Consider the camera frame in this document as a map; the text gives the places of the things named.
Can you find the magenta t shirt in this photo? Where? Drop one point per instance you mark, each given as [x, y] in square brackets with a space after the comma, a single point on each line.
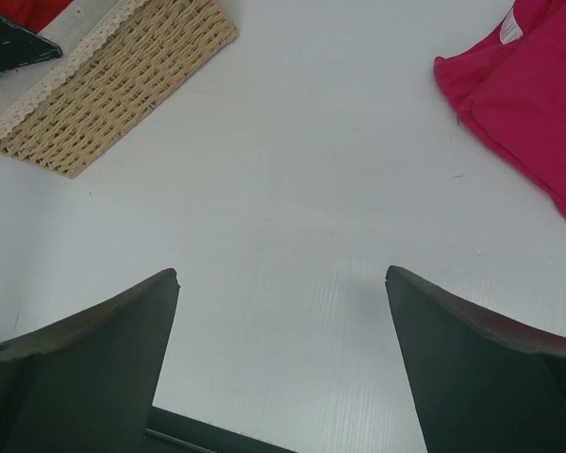
[509, 90]

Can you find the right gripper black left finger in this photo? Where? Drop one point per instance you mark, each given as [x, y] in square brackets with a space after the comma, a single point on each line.
[87, 382]

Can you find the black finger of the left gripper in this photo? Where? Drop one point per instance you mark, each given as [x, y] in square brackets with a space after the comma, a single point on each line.
[21, 47]

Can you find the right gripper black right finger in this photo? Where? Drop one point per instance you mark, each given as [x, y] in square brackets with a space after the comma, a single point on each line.
[480, 381]

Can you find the wicker basket with cloth liner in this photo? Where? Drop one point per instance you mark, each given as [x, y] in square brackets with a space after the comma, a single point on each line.
[64, 114]

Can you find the red t shirt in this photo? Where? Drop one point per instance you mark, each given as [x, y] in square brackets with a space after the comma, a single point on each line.
[56, 18]

